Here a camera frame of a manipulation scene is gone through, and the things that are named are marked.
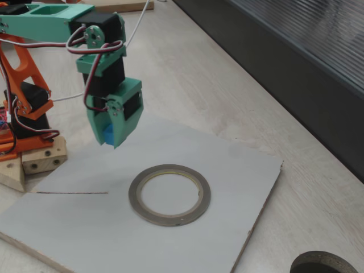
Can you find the frosted glass desk partition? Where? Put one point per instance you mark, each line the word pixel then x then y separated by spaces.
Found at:
pixel 284 57

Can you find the green gripper black servo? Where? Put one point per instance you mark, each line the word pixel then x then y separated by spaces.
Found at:
pixel 129 89

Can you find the red controller circuit board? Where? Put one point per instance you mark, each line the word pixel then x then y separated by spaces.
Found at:
pixel 2 115

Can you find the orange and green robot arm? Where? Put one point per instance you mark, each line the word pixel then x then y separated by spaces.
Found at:
pixel 42 25

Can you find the blue cube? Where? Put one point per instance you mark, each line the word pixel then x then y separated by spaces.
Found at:
pixel 108 136

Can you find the wooden arm base mount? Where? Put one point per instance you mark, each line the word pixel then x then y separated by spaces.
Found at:
pixel 42 162

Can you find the white laminated chipboard panel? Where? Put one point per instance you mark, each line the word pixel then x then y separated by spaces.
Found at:
pixel 85 227

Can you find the light wooden plank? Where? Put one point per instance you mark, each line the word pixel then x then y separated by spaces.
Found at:
pixel 122 5

